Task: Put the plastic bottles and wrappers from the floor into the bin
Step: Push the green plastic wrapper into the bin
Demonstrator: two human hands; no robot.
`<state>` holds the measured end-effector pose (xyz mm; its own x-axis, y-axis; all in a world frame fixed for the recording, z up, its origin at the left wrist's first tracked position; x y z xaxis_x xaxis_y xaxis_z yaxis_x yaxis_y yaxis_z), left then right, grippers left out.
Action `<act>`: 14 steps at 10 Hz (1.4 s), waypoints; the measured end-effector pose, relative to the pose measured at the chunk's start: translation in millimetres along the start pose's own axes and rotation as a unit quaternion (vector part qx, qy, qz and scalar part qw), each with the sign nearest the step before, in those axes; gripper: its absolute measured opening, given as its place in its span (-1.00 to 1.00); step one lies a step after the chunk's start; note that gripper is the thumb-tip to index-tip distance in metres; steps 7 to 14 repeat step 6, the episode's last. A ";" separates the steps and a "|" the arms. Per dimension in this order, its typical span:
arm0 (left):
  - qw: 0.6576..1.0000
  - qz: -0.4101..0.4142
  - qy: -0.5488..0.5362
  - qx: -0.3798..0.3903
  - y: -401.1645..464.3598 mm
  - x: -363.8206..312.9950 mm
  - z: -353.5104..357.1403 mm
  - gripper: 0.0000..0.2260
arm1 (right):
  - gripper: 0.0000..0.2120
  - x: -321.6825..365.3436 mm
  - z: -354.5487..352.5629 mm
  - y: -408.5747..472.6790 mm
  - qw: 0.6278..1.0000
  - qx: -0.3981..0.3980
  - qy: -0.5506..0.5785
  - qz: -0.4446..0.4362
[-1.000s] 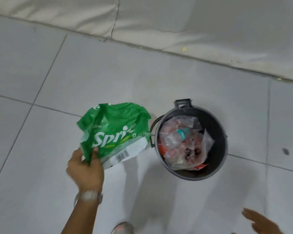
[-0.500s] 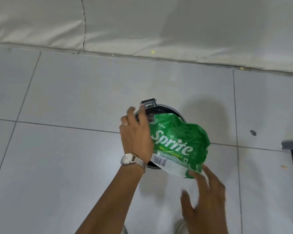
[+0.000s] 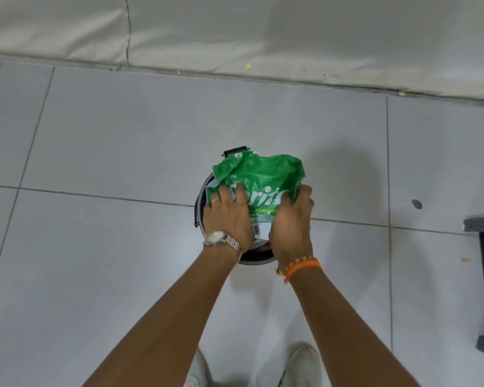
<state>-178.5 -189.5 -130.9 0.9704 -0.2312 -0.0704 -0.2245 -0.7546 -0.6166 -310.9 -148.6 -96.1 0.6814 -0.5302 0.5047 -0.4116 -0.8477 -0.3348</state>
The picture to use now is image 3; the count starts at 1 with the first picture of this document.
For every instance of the green printed plastic bag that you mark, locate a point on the green printed plastic bag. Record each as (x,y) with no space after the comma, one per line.
(262,177)

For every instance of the person's right hand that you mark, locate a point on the person's right hand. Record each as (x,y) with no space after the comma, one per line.
(290,233)

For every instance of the person's left hand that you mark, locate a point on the person's left hand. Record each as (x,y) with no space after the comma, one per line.
(229,221)

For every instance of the person's left forearm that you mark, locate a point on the person's left forearm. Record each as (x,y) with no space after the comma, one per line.
(173,318)

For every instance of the white padded mat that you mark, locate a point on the white padded mat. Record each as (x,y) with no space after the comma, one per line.
(242,32)

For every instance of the silver wristwatch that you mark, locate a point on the silver wristwatch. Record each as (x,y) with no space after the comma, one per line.
(222,238)

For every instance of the black round waste bin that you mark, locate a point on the black round waste bin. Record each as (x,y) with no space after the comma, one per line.
(201,205)

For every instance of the person's left middle finger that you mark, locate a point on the person's left middle finger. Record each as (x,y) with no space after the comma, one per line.
(225,194)

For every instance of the person's right fingers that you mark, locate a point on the person's right fingers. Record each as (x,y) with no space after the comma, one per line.
(304,197)

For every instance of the white shoe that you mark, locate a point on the white shoe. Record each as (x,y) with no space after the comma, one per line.
(302,364)

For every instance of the person's left little finger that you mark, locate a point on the person's left little finger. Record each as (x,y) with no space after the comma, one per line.
(210,202)

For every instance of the person's right forearm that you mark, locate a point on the person's right forearm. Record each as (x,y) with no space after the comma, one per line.
(343,330)

